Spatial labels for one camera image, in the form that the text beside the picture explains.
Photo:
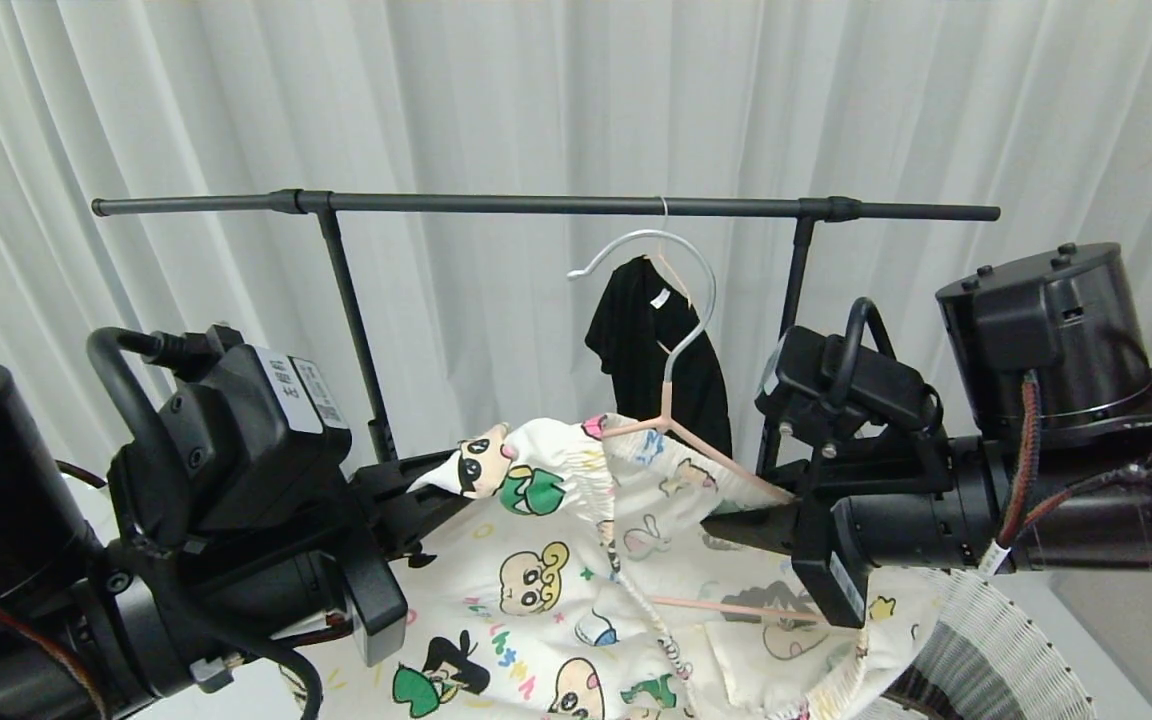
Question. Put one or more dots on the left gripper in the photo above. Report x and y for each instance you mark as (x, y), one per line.
(276, 590)

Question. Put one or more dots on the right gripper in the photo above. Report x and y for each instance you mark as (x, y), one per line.
(916, 530)

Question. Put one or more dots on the cream printed garment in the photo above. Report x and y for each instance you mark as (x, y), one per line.
(536, 620)

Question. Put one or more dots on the pink clothes hanger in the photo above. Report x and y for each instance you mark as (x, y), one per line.
(669, 400)
(671, 277)

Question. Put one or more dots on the black t-shirt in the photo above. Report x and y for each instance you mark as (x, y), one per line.
(636, 330)

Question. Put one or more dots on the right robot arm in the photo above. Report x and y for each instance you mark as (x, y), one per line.
(1036, 330)

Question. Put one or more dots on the white laundry basket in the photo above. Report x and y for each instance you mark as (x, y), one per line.
(986, 660)

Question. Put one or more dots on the black clothes rack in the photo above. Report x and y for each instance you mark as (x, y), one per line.
(536, 204)

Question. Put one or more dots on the white curtain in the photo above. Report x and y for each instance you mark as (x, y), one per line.
(536, 80)

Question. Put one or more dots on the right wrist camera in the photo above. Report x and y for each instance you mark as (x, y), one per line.
(836, 385)

